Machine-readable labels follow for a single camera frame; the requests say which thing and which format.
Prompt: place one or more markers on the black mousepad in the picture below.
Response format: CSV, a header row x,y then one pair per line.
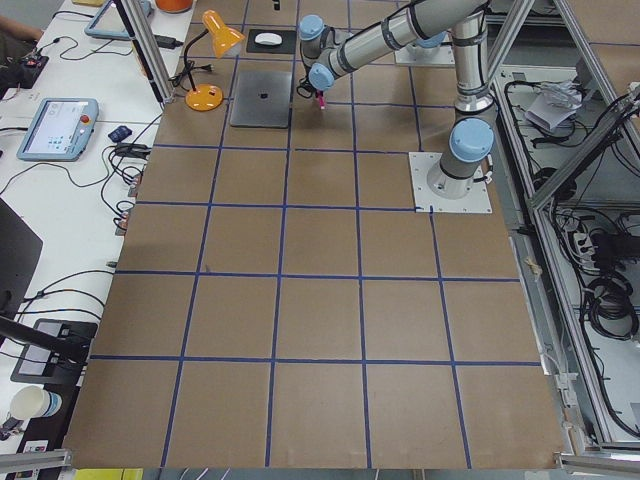
x,y
287,47

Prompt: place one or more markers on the white computer mouse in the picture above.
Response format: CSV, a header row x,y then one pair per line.
x,y
269,39

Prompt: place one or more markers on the grey closed laptop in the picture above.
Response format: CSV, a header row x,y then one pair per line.
x,y
262,99

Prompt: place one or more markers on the orange cylindrical container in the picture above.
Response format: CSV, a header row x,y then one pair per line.
x,y
174,6

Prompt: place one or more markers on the black power adapter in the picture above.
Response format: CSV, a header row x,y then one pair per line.
x,y
167,42

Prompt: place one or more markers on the right teach pendant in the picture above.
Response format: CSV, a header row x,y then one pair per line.
x,y
107,24

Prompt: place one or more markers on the teach pendant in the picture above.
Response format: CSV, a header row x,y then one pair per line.
x,y
60,130
107,24

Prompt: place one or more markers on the small blue device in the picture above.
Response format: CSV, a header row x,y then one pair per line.
x,y
119,134

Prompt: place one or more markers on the left teach pendant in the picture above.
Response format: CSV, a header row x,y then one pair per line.
x,y
60,130

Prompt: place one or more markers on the black flat box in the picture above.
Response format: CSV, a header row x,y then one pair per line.
x,y
54,351

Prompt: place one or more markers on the white paper cup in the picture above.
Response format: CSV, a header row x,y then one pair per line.
x,y
34,402

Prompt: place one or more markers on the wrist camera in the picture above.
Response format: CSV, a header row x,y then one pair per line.
x,y
305,89

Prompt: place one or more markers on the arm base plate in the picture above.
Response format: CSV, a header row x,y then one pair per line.
x,y
435,192
412,55

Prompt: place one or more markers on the aluminium frame post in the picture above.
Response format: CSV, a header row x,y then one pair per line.
x,y
147,50

